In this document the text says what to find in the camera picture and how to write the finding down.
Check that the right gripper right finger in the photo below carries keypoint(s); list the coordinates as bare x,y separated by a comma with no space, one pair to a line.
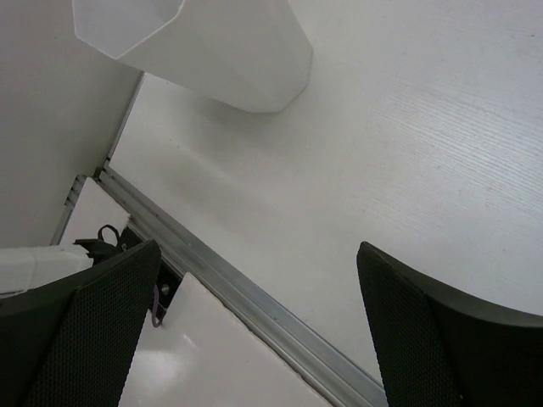
439,346

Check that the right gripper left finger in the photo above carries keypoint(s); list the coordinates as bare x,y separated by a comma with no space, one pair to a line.
71,342

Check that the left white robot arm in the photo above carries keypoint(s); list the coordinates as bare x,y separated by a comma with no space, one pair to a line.
26,268

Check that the white octagonal plastic bin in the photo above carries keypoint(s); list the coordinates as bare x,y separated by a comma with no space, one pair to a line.
252,55

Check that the white front panel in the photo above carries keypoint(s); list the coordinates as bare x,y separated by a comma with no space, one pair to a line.
204,355

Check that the aluminium frame rail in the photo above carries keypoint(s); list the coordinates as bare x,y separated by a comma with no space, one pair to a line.
311,357

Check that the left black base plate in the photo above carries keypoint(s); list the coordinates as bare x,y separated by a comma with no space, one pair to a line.
167,283

